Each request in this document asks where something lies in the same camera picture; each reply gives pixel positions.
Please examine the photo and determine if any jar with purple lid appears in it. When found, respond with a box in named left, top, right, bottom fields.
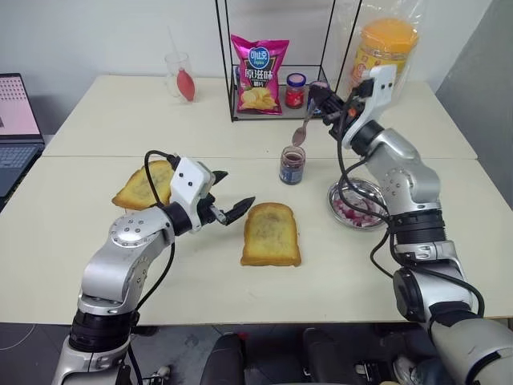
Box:
left=307, top=81, right=333, bottom=120

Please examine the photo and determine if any black wire frame shelf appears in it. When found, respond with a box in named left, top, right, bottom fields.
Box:
left=215, top=0, right=364, bottom=124

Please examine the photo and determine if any metal spoon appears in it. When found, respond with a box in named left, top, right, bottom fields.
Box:
left=291, top=104, right=320, bottom=148

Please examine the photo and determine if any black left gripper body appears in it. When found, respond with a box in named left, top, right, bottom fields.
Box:
left=195, top=178, right=226, bottom=230

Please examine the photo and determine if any bagged yellow container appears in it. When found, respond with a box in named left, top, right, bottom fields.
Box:
left=338, top=0, right=426, bottom=106

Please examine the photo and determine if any yellow jar orange lid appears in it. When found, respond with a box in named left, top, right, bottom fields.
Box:
left=352, top=18, right=420, bottom=97

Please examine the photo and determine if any pink potato chips bag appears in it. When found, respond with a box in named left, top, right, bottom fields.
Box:
left=230, top=34, right=290, bottom=116

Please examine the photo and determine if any pink diced food pile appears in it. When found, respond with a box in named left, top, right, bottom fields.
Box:
left=333, top=192, right=386, bottom=229

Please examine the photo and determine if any open purple jam jar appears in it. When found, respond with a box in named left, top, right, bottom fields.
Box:
left=279, top=145, right=307, bottom=186

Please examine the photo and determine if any dark grey laptop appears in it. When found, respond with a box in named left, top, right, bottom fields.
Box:
left=0, top=72, right=46, bottom=198

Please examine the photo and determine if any round metal plate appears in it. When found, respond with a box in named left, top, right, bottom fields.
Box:
left=327, top=179, right=390, bottom=232

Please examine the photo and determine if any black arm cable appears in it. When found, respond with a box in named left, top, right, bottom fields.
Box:
left=335, top=78, right=488, bottom=322
left=119, top=149, right=180, bottom=385

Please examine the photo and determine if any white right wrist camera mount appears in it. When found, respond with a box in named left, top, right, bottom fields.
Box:
left=354, top=65, right=398, bottom=130

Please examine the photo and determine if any red jam jar blue lid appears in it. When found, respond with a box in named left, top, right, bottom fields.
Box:
left=285, top=73, right=306, bottom=109

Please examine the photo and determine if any red bulb with clear stick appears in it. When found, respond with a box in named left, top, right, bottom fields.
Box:
left=166, top=26, right=200, bottom=104

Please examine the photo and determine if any toasted bread slice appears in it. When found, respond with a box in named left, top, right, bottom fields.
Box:
left=240, top=202, right=302, bottom=268
left=111, top=160, right=178, bottom=212

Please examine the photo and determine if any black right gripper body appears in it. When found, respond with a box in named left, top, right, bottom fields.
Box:
left=327, top=98, right=366, bottom=140

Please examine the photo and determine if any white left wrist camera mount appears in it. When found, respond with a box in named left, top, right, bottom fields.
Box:
left=168, top=157, right=213, bottom=233

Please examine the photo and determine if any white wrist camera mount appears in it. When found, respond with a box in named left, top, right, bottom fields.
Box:
left=168, top=157, right=213, bottom=233
left=354, top=65, right=398, bottom=130

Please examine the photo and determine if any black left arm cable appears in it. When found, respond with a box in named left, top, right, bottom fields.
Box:
left=119, top=149, right=180, bottom=385

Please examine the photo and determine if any dark rounded shape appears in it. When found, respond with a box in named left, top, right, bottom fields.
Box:
left=301, top=326, right=350, bottom=385
left=199, top=332, right=246, bottom=385

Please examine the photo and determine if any clear glass cup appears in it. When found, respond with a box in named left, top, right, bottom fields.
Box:
left=164, top=51, right=192, bottom=99

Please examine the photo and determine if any white shoe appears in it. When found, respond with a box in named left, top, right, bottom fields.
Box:
left=392, top=355, right=426, bottom=385

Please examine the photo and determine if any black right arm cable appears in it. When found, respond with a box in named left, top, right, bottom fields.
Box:
left=335, top=78, right=488, bottom=322

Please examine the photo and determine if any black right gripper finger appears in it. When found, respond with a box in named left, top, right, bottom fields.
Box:
left=319, top=106, right=346, bottom=126
left=309, top=83, right=342, bottom=110

